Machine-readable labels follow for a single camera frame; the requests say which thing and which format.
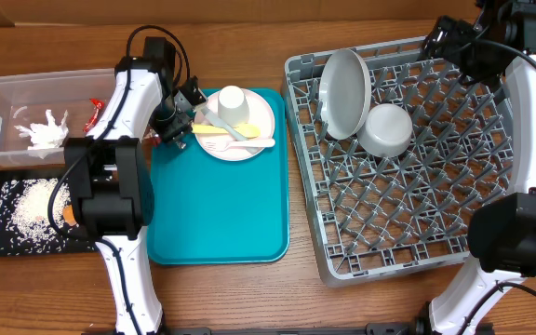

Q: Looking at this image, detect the red sauce packet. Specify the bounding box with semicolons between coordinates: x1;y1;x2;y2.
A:
83;98;105;133

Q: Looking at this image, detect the small grey bowl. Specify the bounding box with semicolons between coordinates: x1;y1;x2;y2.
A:
357;103;412;157

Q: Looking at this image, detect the white napkin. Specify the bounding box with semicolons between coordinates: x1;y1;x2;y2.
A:
15;109;69;159

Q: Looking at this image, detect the grey round plate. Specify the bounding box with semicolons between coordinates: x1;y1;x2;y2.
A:
318;48;371;140

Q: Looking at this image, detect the orange food cube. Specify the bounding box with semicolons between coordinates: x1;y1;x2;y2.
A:
62;205;77;226

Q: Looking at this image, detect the white rice pile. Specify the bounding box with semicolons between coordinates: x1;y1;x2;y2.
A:
0;178;69;256

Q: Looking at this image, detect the foil wrapper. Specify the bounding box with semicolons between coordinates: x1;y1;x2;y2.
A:
142;128;186;150

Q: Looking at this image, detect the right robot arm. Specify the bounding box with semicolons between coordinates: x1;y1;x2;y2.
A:
409;1;536;334

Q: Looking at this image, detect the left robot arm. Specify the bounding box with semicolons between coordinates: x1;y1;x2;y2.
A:
61;36;205;334

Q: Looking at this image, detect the grey dishwasher rack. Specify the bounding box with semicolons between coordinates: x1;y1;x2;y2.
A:
282;37;513;288

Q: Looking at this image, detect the pink plastic fork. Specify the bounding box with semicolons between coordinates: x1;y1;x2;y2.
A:
203;139;275;152

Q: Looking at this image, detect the white paper cup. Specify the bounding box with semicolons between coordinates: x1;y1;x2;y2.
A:
218;86;249;127

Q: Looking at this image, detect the white plate with cutlery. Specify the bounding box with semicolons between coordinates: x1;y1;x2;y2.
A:
193;88;275;162

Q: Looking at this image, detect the yellow plastic spoon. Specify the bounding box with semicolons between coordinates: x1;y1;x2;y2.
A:
191;123;261;140

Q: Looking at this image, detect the teal serving tray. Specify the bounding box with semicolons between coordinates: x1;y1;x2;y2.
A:
147;88;289;265

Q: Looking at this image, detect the clear plastic bin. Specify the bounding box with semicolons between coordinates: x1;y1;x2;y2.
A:
0;69;115;167

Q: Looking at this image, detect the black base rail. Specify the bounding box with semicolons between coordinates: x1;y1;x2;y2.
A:
159;323;434;335

